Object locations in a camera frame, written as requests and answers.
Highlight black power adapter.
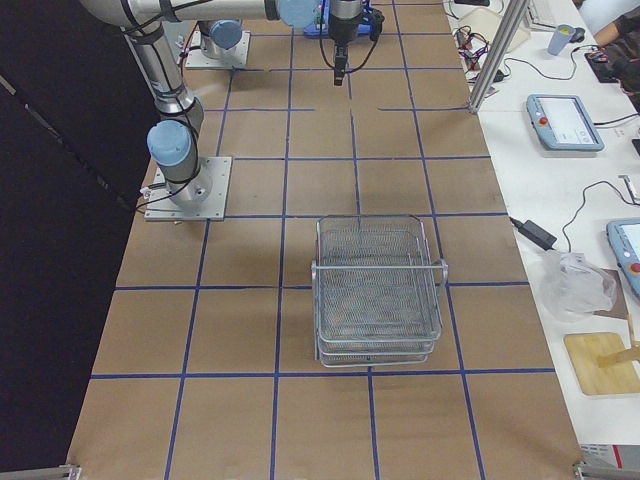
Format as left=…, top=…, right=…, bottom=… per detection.
left=510, top=218, right=557, bottom=251

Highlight blue grey cup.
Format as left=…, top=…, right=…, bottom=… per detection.
left=547, top=24, right=575, bottom=56

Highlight teach pendant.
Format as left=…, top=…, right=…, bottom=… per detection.
left=606, top=218, right=640, bottom=297
left=526, top=94, right=605, bottom=152

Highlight blue plastic tray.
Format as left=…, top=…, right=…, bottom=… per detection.
left=303, top=25, right=328, bottom=38

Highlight aluminium frame post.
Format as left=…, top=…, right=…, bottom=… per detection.
left=468, top=0, right=529, bottom=113

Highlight far teach pendant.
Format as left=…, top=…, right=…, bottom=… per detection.
left=526, top=94, right=605, bottom=152

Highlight near teach pendant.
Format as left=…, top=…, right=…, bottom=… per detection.
left=606, top=218, right=640, bottom=297

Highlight metal wire mesh shelf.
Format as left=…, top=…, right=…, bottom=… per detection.
left=311, top=215, right=448, bottom=368

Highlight clear plastic bag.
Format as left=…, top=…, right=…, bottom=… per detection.
left=532, top=250, right=618, bottom=323

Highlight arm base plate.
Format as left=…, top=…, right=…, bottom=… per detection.
left=142, top=157, right=232, bottom=221
left=185, top=30, right=250, bottom=70

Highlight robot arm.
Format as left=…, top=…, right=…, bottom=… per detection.
left=82, top=0, right=384, bottom=220
left=198, top=19, right=250, bottom=68

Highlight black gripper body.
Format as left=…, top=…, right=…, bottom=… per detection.
left=328, top=13, right=361, bottom=56

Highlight wooden cutting board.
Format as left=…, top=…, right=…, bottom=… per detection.
left=564, top=332, right=639, bottom=396

